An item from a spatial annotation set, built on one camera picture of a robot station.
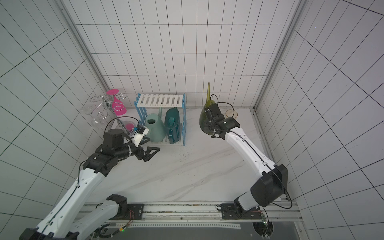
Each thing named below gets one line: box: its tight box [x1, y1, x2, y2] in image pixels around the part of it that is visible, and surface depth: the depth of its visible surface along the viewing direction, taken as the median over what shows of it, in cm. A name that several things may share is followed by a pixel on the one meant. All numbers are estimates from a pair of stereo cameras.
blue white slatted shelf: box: [134, 93, 187, 146], surface depth 89 cm
